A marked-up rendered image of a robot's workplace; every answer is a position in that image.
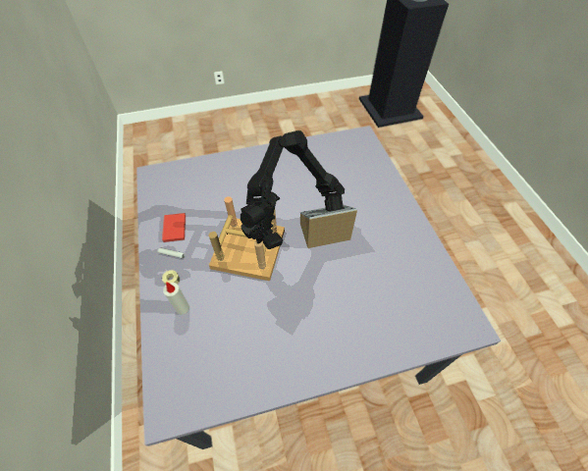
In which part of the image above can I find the red flat rectangular block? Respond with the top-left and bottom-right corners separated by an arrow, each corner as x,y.
162,213 -> 186,242

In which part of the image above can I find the tan wooden stool leg frame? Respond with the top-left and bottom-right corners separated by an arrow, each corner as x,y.
209,196 -> 277,269

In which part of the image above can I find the tan wooden stool seat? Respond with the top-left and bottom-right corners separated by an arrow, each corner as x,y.
209,234 -> 281,281

